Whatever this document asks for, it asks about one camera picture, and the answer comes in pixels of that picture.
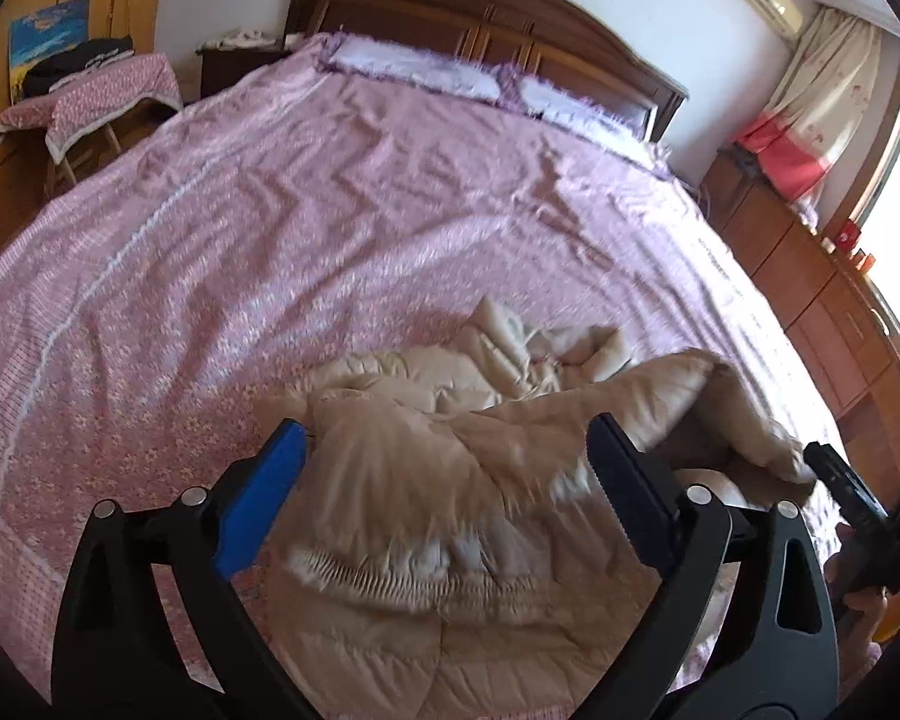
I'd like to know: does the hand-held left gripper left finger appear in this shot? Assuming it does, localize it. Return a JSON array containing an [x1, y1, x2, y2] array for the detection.
[[51, 420, 308, 720]]

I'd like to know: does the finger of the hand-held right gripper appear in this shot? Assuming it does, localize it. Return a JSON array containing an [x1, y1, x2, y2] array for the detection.
[[805, 441, 890, 541]]

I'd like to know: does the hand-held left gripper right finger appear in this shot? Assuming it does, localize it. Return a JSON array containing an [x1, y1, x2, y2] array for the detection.
[[586, 412, 841, 720]]

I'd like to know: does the beige quilted down jacket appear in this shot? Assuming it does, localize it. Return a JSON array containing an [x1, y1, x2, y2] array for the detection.
[[266, 296, 818, 720]]

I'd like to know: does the person's right hand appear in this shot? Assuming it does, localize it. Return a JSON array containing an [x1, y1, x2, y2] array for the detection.
[[827, 525, 895, 650]]

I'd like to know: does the wooden drawer cabinet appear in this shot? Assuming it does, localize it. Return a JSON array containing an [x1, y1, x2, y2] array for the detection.
[[701, 146, 900, 511]]

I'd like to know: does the bed with purple floral bedspread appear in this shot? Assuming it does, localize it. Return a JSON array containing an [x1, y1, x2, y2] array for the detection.
[[0, 30, 871, 720]]

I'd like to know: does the purple ruffled pillow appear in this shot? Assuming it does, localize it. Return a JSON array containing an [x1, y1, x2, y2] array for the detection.
[[499, 64, 657, 147], [319, 34, 507, 102]]

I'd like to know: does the cream and red curtain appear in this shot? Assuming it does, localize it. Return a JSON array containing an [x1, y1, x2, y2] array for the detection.
[[733, 6, 882, 203]]

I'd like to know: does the dark wooden nightstand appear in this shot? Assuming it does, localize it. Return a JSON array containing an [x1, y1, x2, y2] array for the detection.
[[197, 34, 301, 98]]

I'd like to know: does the table with pink floral cloth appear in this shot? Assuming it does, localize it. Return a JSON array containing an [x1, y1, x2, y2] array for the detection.
[[0, 52, 183, 188]]

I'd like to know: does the white item on nightstand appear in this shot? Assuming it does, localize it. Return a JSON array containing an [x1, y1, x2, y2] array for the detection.
[[217, 26, 278, 50]]

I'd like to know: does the black clothing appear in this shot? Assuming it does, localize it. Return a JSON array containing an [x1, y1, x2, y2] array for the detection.
[[26, 37, 136, 95]]

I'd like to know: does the dark wooden headboard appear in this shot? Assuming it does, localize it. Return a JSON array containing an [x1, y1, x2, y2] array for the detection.
[[285, 0, 689, 143]]

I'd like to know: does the blue painting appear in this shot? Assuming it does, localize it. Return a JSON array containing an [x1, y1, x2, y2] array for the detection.
[[7, 0, 92, 102]]

